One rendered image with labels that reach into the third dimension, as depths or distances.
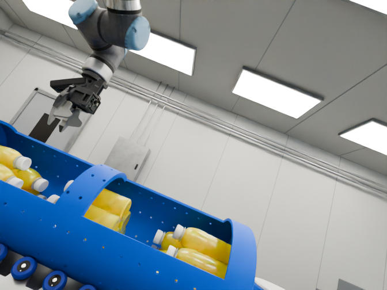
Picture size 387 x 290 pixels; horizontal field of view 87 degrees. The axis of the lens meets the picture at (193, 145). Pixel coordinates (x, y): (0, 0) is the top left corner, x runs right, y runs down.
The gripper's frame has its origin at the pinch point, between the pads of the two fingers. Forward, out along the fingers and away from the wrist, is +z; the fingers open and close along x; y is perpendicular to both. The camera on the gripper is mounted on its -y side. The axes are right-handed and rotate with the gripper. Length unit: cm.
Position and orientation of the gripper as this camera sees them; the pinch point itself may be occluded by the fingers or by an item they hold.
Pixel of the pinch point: (54, 124)
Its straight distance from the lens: 78.7
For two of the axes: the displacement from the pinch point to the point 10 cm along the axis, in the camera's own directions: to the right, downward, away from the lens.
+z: -3.8, 8.8, -3.0
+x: -0.7, 2.9, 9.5
